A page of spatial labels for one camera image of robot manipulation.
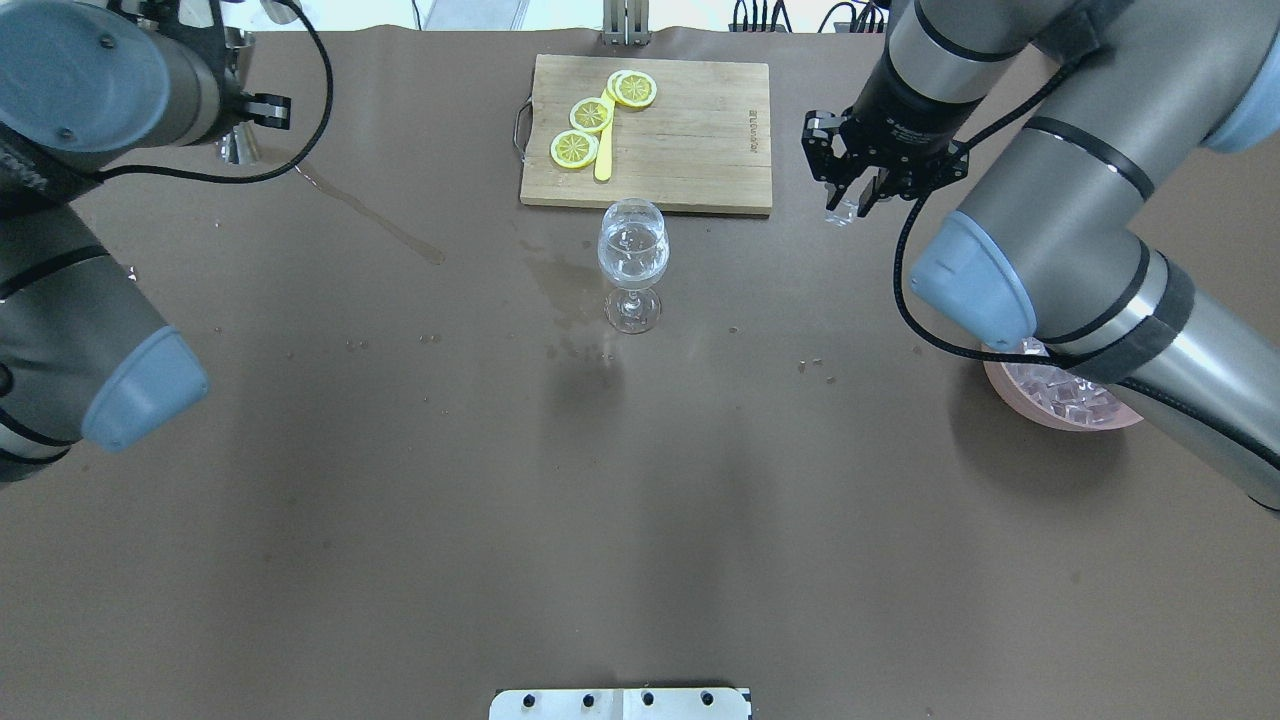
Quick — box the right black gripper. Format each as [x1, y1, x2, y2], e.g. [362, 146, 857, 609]
[803, 108, 969, 217]

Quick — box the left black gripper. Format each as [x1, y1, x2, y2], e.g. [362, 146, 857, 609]
[196, 29, 292, 141]

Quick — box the clear ice cube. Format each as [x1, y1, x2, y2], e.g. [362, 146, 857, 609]
[826, 196, 860, 228]

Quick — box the steel double jigger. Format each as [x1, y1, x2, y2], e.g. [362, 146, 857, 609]
[216, 27, 260, 167]

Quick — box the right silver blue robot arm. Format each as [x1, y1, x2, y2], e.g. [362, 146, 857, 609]
[801, 1, 1277, 514]

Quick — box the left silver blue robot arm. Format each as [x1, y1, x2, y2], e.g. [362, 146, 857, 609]
[1, 1, 291, 486]

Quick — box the clear wine glass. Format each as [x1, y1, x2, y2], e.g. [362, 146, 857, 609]
[596, 199, 669, 334]

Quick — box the bamboo cutting board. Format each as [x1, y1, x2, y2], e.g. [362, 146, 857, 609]
[518, 54, 773, 217]

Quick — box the lemon slice far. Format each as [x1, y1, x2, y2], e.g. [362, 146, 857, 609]
[608, 70, 659, 109]

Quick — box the lemon slice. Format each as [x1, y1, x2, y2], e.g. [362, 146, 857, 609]
[570, 96, 614, 135]
[549, 129, 600, 170]
[608, 70, 659, 109]

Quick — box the lemon slice middle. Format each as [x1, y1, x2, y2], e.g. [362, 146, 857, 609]
[570, 96, 614, 135]

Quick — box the lemon slice near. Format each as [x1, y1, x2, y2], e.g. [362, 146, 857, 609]
[549, 129, 600, 170]

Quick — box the pink bowl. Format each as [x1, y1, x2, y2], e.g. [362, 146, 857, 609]
[983, 363, 1144, 432]

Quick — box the aluminium frame post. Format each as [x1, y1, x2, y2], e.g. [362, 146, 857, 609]
[602, 0, 652, 47]

